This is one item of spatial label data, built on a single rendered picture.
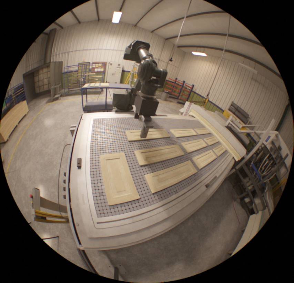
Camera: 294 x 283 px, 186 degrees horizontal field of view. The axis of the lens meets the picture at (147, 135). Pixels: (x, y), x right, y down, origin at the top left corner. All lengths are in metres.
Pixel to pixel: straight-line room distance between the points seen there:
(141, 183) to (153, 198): 0.17
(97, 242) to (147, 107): 1.13
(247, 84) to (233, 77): 1.16
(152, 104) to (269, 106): 7.05
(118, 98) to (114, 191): 1.58
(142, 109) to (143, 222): 0.88
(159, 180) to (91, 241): 0.85
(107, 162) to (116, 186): 0.26
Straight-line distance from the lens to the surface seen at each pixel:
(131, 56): 1.58
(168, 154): 1.13
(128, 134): 1.18
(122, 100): 1.84
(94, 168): 0.92
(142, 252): 1.87
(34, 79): 10.30
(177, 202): 0.94
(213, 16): 5.61
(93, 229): 0.84
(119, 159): 0.93
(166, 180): 0.94
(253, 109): 7.01
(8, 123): 5.76
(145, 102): 0.65
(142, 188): 0.84
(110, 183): 0.82
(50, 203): 1.35
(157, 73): 0.71
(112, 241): 0.87
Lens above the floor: 1.67
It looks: 39 degrees down
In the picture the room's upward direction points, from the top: 18 degrees clockwise
